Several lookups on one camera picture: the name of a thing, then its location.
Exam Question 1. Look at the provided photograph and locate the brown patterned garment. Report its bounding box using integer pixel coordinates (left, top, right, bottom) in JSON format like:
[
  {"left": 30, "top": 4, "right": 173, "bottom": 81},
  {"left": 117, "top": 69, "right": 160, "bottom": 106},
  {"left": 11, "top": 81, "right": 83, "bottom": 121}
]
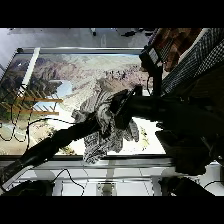
[{"left": 154, "top": 28, "right": 205, "bottom": 73}]

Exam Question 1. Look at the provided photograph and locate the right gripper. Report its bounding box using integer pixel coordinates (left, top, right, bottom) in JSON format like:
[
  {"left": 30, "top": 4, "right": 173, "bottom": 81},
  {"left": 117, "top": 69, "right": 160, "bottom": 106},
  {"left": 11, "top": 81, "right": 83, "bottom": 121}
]
[{"left": 109, "top": 84, "right": 144, "bottom": 132}]

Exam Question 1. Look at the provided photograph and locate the black and white checked shirt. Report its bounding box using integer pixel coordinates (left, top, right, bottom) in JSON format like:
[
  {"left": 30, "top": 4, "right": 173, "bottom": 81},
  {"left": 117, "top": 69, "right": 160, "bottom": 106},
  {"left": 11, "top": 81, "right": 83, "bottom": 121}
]
[{"left": 161, "top": 28, "right": 224, "bottom": 97}]

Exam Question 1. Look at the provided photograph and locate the black cable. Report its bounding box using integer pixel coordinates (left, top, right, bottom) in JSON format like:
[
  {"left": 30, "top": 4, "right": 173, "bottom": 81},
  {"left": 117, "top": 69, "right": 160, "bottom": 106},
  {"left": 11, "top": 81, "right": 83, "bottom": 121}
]
[
  {"left": 52, "top": 167, "right": 86, "bottom": 197},
  {"left": 25, "top": 116, "right": 76, "bottom": 151}
]

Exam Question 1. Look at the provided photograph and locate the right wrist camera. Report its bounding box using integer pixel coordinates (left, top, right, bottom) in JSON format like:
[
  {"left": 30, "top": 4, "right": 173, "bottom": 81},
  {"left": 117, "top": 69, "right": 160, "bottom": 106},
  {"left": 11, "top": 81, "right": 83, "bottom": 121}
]
[{"left": 138, "top": 45, "right": 165, "bottom": 98}]

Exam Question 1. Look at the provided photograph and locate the black and white patterned shirt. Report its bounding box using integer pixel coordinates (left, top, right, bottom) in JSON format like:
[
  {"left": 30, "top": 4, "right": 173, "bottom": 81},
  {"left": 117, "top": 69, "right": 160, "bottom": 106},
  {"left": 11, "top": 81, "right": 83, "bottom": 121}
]
[{"left": 71, "top": 87, "right": 141, "bottom": 165}]

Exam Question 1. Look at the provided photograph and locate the brown clothes hanger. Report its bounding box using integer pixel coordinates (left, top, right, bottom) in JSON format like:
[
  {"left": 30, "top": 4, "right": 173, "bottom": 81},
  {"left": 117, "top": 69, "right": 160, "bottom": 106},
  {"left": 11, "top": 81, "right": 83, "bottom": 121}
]
[
  {"left": 0, "top": 101, "right": 61, "bottom": 118},
  {"left": 13, "top": 87, "right": 65, "bottom": 105}
]

